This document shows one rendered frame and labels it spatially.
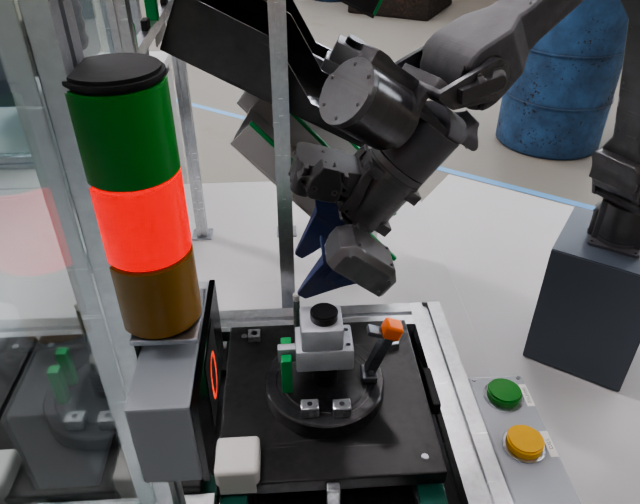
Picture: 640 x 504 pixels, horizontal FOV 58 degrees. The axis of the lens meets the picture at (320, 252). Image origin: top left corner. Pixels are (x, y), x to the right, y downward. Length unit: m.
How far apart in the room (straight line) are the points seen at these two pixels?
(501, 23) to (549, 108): 3.06
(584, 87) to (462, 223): 2.40
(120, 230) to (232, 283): 0.75
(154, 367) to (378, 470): 0.34
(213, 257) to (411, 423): 0.58
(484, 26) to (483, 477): 0.45
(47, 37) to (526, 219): 1.12
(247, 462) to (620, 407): 0.54
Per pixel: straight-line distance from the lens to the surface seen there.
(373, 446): 0.67
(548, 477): 0.70
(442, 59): 0.52
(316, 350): 0.63
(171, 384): 0.36
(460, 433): 0.70
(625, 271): 0.84
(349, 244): 0.47
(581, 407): 0.92
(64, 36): 0.31
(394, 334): 0.65
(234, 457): 0.64
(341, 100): 0.47
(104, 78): 0.29
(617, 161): 0.78
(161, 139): 0.30
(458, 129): 0.52
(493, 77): 0.50
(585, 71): 3.55
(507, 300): 1.06
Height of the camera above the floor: 1.50
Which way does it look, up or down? 35 degrees down
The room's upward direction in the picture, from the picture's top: straight up
